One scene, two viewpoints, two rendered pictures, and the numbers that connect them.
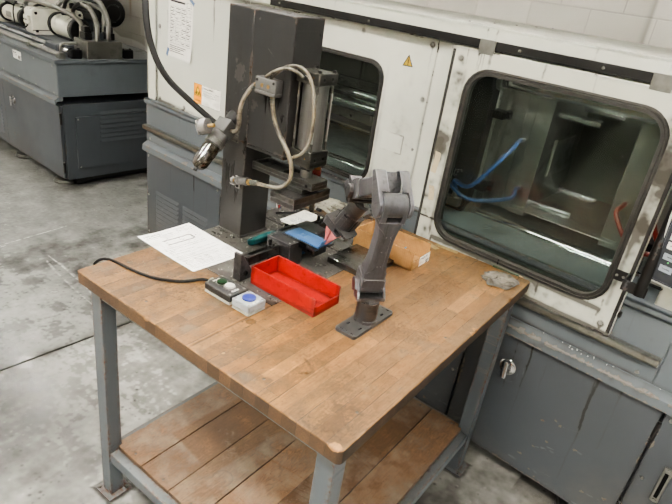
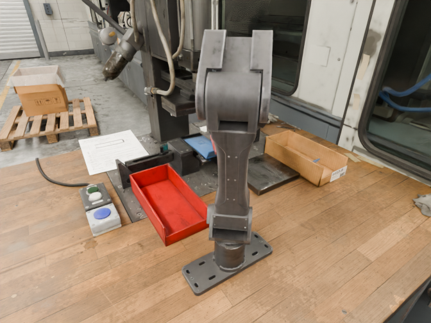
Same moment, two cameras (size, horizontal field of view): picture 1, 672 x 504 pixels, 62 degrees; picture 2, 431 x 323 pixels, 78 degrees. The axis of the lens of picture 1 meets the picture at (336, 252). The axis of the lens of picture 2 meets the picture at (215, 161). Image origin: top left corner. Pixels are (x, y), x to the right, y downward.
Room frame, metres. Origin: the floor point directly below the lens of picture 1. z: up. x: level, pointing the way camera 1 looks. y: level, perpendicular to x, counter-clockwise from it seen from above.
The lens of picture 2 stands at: (1.00, -0.24, 1.38)
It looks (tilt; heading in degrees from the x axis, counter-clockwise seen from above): 31 degrees down; 24
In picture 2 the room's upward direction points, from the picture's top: straight up
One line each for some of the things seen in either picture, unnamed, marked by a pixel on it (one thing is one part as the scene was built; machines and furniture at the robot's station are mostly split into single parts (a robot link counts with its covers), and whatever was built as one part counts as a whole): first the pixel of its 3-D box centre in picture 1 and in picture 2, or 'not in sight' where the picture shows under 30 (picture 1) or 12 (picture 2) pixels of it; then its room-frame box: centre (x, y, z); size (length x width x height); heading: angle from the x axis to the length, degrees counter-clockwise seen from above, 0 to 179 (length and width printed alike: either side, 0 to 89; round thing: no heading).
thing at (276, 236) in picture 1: (298, 233); (200, 141); (1.72, 0.13, 0.98); 0.20 x 0.10 x 0.01; 146
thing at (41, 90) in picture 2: not in sight; (43, 89); (3.31, 3.30, 0.40); 0.67 x 0.60 x 0.50; 48
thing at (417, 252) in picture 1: (391, 245); (303, 156); (1.84, -0.19, 0.93); 0.25 x 0.13 x 0.08; 56
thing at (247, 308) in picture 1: (248, 307); (104, 222); (1.34, 0.22, 0.90); 0.07 x 0.07 x 0.06; 56
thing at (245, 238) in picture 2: (368, 288); (229, 222); (1.37, -0.11, 1.00); 0.09 x 0.06 x 0.06; 106
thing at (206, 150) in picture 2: (310, 234); (205, 143); (1.67, 0.09, 1.00); 0.15 x 0.07 x 0.03; 57
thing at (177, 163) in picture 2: (297, 244); (201, 152); (1.72, 0.13, 0.94); 0.20 x 0.10 x 0.07; 146
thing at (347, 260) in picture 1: (360, 260); (262, 172); (1.72, -0.09, 0.91); 0.17 x 0.16 x 0.02; 146
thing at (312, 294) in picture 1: (294, 284); (167, 198); (1.46, 0.11, 0.93); 0.25 x 0.12 x 0.06; 56
